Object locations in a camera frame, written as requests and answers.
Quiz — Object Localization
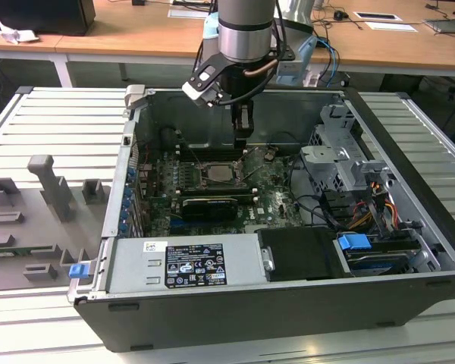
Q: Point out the black RAM stick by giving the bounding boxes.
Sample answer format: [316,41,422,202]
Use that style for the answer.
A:
[177,185,257,199]

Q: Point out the green RAM stick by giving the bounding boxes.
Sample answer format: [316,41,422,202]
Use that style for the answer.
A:
[0,246,55,256]

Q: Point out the metal disk bay cage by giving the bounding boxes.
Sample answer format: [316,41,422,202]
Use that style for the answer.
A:
[299,104,394,198]

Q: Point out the black internal cable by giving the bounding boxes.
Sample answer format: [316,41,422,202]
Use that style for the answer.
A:
[287,151,340,231]

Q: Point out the CPU socket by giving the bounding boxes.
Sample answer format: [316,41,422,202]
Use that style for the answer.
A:
[199,161,248,189]

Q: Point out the green motherboard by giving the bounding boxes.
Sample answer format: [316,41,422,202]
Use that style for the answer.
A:
[136,146,312,238]

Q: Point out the black open PC case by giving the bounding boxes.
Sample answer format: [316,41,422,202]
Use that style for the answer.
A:
[67,83,455,353]

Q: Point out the grey power supply unit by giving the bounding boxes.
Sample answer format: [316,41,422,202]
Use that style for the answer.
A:
[108,233,270,295]

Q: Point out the grey parts rack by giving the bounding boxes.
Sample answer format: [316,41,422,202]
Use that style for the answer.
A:
[0,154,113,293]

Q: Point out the crumpled white paper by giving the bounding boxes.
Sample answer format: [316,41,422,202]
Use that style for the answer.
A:
[0,20,39,45]

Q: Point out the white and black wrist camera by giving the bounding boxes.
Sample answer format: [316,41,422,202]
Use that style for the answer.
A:
[180,55,228,109]

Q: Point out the blue cable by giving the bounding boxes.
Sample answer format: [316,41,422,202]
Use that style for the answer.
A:
[313,36,341,89]

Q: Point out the black box on desk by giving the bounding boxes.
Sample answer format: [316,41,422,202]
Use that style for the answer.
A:
[0,0,96,37]

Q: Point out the black graphics card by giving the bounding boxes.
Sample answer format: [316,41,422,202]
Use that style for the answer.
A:
[181,196,239,223]

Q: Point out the red yellow orange wires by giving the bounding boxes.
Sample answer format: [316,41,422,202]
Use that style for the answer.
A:
[348,199,400,231]

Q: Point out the silver shroud latch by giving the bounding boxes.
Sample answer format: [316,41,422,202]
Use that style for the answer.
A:
[260,246,276,271]

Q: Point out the grey case handle latch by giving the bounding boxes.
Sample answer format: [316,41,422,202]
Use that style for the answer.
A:
[124,83,147,111]

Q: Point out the white desk cable grommet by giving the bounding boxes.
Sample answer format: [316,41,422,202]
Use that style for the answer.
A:
[168,8,206,20]
[354,11,399,22]

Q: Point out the wooden desk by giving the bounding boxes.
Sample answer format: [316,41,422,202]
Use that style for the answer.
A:
[0,30,67,88]
[55,0,455,90]

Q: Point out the blue case latch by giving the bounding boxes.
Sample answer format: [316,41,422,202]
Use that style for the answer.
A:
[70,263,90,280]

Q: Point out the blue disk carrier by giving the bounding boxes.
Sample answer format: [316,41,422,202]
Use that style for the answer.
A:
[336,234,371,251]

